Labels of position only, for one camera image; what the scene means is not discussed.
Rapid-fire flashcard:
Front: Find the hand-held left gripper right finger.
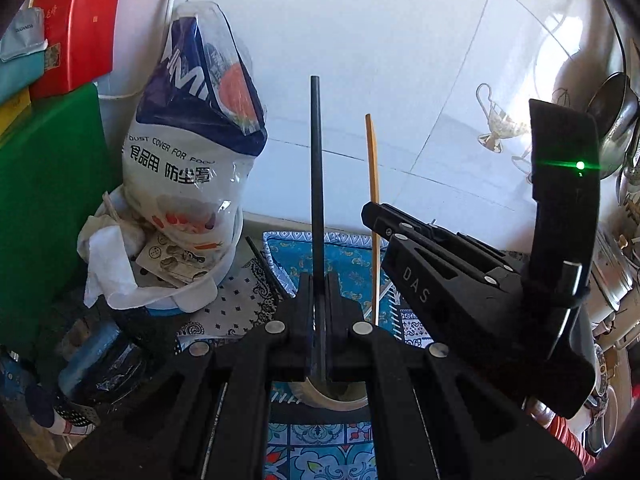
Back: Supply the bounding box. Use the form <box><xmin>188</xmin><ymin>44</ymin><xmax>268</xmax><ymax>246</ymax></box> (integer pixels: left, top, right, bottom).
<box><xmin>326</xmin><ymin>271</ymin><xmax>586</xmax><ymax>480</ymax></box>

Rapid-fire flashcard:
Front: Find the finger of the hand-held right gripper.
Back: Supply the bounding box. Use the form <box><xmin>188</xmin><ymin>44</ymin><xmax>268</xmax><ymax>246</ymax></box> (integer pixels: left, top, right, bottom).
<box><xmin>381</xmin><ymin>234</ymin><xmax>527</xmax><ymax>357</ymax></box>
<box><xmin>362</xmin><ymin>201</ymin><xmax>526</xmax><ymax>281</ymax></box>

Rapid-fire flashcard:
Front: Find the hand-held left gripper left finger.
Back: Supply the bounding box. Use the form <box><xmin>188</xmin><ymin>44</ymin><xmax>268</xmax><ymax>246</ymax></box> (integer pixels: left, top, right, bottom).
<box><xmin>59</xmin><ymin>271</ymin><xmax>316</xmax><ymax>480</ymax></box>

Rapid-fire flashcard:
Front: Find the wooden chopstick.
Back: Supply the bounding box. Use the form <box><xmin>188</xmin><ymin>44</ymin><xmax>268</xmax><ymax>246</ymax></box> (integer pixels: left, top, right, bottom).
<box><xmin>364</xmin><ymin>114</ymin><xmax>384</xmax><ymax>326</ymax></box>

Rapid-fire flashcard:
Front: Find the black chopstick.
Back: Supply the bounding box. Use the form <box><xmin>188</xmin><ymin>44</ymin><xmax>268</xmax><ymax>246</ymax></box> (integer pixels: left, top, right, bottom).
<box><xmin>309</xmin><ymin>76</ymin><xmax>331</xmax><ymax>386</ymax></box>

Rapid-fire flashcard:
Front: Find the white cup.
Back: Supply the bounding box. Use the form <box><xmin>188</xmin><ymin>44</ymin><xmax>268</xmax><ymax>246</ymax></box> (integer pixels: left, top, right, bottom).
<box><xmin>294</xmin><ymin>377</ymin><xmax>370</xmax><ymax>411</ymax></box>

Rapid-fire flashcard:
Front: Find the person's right forearm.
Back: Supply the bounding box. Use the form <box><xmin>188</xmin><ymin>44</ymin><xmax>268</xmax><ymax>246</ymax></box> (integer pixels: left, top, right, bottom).
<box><xmin>525</xmin><ymin>397</ymin><xmax>601</xmax><ymax>471</ymax></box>

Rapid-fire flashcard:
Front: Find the patterned blue mat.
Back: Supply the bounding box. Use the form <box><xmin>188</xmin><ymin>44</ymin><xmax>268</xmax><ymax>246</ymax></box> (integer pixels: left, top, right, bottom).
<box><xmin>180</xmin><ymin>230</ymin><xmax>432</xmax><ymax>480</ymax></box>

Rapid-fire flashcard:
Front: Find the dark brown chopstick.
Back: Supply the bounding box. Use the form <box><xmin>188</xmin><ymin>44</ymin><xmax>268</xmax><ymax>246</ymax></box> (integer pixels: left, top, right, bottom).
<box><xmin>244</xmin><ymin>236</ymin><xmax>289</xmax><ymax>302</ymax></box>

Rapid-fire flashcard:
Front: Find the steel cooker lid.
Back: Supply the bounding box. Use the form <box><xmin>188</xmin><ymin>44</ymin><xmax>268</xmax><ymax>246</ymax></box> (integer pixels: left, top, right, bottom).
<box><xmin>590</xmin><ymin>230</ymin><xmax>637</xmax><ymax>332</ymax></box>

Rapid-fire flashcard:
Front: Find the white plastic bowl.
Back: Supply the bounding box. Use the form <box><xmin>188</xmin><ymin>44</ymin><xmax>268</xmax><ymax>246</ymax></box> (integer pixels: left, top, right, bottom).
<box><xmin>77</xmin><ymin>185</ymin><xmax>244</xmax><ymax>312</ymax></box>

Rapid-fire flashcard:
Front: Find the steel ladle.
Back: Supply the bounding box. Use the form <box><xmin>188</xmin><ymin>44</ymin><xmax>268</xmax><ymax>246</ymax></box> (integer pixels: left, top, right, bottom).
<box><xmin>587</xmin><ymin>72</ymin><xmax>640</xmax><ymax>181</ymax></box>

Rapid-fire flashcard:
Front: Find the printed paper leaflet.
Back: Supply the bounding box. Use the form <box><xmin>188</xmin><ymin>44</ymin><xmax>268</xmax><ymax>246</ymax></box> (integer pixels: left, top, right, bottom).
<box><xmin>136</xmin><ymin>234</ymin><xmax>212</xmax><ymax>287</ymax></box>

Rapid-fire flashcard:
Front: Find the printed plastic bag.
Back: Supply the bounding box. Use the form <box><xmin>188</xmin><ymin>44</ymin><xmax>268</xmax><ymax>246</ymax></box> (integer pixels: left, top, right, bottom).
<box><xmin>122</xmin><ymin>1</ymin><xmax>269</xmax><ymax>261</ymax></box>

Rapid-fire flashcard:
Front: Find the crumpled white tissue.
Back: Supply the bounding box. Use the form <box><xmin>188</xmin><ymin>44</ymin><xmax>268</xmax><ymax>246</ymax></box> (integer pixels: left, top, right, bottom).
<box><xmin>81</xmin><ymin>224</ymin><xmax>147</xmax><ymax>309</ymax></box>

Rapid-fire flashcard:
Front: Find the green box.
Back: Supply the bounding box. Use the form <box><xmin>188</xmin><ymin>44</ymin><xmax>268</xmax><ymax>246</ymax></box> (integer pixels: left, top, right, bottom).
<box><xmin>0</xmin><ymin>82</ymin><xmax>109</xmax><ymax>356</ymax></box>

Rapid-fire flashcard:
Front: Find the white plastic board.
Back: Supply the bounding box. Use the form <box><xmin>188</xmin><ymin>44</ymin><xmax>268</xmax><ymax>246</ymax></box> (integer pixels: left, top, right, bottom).
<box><xmin>95</xmin><ymin>0</ymin><xmax>181</xmax><ymax>103</ymax></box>

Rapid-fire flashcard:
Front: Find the yellow box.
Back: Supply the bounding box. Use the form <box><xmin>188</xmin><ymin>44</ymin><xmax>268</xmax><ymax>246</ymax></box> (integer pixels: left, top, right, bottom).
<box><xmin>0</xmin><ymin>90</ymin><xmax>34</xmax><ymax>136</ymax></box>

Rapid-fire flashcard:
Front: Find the red tin box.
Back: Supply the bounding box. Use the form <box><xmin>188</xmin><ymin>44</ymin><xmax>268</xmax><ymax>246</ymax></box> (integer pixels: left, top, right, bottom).
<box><xmin>27</xmin><ymin>0</ymin><xmax>129</xmax><ymax>101</ymax></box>

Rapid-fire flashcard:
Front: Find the teal tissue box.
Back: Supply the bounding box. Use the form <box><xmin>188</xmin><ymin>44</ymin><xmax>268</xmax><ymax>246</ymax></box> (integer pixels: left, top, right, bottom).
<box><xmin>0</xmin><ymin>7</ymin><xmax>49</xmax><ymax>106</ymax></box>

